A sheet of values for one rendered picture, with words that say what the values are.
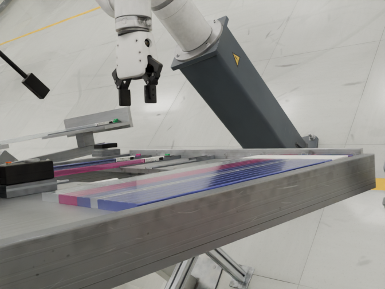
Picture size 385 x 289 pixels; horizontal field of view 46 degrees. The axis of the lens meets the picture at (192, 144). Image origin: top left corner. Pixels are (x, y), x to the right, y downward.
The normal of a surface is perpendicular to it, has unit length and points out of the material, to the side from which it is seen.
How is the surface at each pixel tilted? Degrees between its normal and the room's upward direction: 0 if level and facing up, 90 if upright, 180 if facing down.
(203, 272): 0
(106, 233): 90
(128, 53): 42
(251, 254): 0
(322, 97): 0
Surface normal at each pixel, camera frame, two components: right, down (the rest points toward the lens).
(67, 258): 0.73, -0.01
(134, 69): -0.64, 0.15
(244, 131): -0.23, 0.77
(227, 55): 0.80, -0.20
